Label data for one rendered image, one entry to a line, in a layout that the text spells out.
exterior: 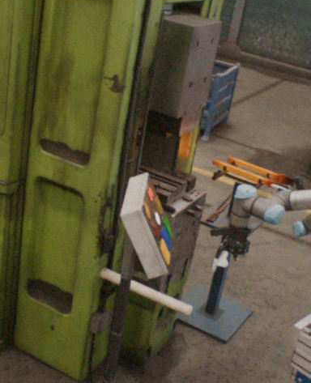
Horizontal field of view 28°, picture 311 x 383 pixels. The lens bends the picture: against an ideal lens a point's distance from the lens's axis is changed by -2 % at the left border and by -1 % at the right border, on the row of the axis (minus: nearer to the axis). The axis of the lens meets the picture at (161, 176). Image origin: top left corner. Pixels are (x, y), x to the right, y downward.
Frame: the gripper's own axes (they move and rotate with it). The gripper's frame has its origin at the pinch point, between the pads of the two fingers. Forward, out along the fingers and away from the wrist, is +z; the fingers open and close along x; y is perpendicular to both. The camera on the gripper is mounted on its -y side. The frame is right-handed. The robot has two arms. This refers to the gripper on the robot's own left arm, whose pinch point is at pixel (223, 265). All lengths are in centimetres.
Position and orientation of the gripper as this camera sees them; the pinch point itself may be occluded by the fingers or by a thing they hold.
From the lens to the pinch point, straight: 250.7
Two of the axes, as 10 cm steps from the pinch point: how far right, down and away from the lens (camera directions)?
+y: 7.2, 3.8, -5.9
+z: -1.6, 9.1, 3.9
